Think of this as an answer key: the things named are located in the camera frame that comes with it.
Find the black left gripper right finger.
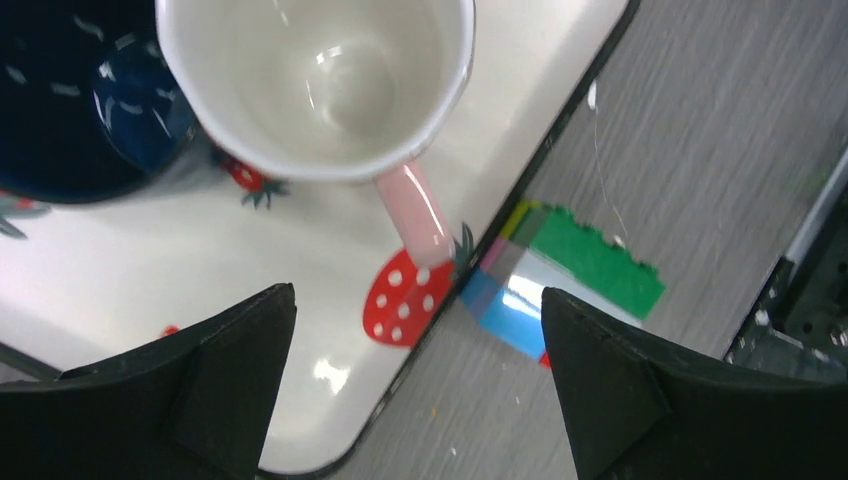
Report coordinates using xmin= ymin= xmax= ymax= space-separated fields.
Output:
xmin=541 ymin=287 xmax=847 ymax=479

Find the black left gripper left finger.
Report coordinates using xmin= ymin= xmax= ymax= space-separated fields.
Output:
xmin=1 ymin=284 xmax=297 ymax=479

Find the cream tray with black rim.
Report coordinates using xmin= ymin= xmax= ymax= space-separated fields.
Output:
xmin=1 ymin=1 xmax=639 ymax=479

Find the multicolour toy brick block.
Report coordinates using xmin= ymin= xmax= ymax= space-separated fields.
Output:
xmin=459 ymin=200 xmax=665 ymax=367

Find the pink mug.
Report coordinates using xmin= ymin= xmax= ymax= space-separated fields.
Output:
xmin=155 ymin=0 xmax=476 ymax=267

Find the dark blue mug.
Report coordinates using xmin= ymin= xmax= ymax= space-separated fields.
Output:
xmin=1 ymin=1 xmax=223 ymax=205

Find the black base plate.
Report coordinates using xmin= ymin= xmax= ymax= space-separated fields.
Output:
xmin=724 ymin=199 xmax=847 ymax=383

